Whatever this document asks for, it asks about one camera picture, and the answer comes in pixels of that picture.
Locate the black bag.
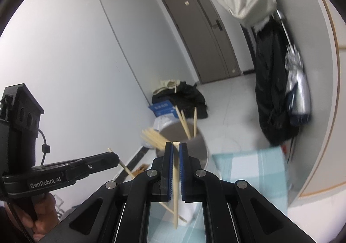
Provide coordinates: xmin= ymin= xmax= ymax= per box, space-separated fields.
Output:
xmin=152 ymin=82 xmax=208 ymax=119

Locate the black jacket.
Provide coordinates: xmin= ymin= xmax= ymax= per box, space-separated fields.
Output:
xmin=254 ymin=16 xmax=300 ymax=145

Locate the blue cardboard box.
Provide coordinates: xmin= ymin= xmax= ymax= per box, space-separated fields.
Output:
xmin=148 ymin=100 xmax=179 ymax=118

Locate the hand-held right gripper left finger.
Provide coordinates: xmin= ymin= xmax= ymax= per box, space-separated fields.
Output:
xmin=43 ymin=142 xmax=173 ymax=243

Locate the silver folding umbrella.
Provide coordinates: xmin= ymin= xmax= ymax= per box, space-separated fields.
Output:
xmin=276 ymin=11 xmax=311 ymax=127

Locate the grey door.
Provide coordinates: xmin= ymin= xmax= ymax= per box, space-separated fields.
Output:
xmin=159 ymin=0 xmax=242 ymax=85

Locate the grey plastic bag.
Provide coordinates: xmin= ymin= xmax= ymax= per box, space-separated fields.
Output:
xmin=143 ymin=117 xmax=173 ymax=149

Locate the black cable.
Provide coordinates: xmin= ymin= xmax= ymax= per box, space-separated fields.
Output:
xmin=37 ymin=129 xmax=51 ymax=166

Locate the blue checkered tablecloth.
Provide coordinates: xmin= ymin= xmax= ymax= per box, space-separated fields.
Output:
xmin=147 ymin=147 xmax=292 ymax=243

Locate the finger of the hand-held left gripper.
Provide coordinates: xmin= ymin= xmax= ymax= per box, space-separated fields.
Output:
xmin=32 ymin=151 xmax=120 ymax=181

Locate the beige cloth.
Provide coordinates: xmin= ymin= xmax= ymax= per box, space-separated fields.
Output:
xmin=158 ymin=79 xmax=181 ymax=93

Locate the brown suede shoe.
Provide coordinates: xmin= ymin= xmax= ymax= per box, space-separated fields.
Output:
xmin=135 ymin=164 xmax=149 ymax=177

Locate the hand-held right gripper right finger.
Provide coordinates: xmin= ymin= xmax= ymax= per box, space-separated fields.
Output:
xmin=180 ymin=142 xmax=309 ymax=243

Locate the white utensil holder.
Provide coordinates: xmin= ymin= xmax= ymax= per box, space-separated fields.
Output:
xmin=155 ymin=121 xmax=211 ymax=226

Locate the person's left hand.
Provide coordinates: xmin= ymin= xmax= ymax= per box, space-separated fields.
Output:
xmin=4 ymin=193 xmax=60 ymax=240

